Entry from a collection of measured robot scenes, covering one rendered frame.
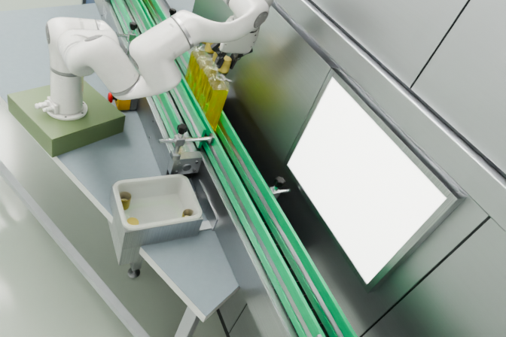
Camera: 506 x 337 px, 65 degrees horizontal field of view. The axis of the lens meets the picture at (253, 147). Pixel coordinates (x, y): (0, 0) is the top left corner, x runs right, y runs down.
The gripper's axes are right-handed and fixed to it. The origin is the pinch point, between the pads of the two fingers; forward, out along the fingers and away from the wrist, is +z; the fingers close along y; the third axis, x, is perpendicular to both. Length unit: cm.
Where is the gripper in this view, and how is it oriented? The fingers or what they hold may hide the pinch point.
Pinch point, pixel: (226, 61)
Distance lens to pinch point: 122.3
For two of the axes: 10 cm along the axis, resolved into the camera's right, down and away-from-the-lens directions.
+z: -4.1, 5.3, 7.4
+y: -8.6, 0.7, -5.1
